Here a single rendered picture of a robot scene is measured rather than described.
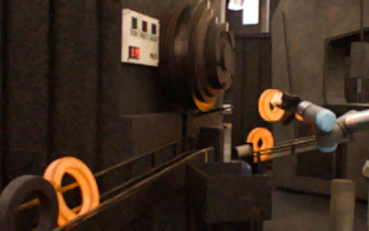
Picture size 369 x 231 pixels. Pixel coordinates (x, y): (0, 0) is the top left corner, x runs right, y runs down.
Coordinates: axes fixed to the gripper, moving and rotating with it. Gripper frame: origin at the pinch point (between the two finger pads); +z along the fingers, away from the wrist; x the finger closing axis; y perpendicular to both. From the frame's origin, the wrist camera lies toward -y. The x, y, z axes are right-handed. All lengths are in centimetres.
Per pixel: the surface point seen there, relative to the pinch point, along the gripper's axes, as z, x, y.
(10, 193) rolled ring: -76, 143, 2
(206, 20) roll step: -8, 54, 36
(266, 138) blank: 0.3, -2.6, -20.3
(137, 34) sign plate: -14, 87, 28
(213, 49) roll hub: -17, 55, 26
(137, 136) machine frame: -29, 89, -5
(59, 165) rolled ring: -59, 127, 0
